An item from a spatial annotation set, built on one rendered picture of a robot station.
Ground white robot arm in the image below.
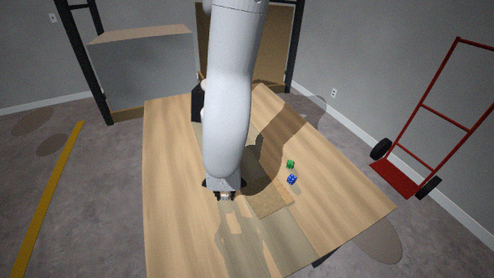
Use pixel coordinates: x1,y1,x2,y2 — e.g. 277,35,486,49
200,0,270,179

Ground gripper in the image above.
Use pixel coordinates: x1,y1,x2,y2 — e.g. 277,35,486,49
202,166,246,201

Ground dark blue die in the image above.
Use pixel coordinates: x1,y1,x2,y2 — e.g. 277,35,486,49
287,174,296,185

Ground green die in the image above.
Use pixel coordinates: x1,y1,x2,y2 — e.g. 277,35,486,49
286,160,294,169

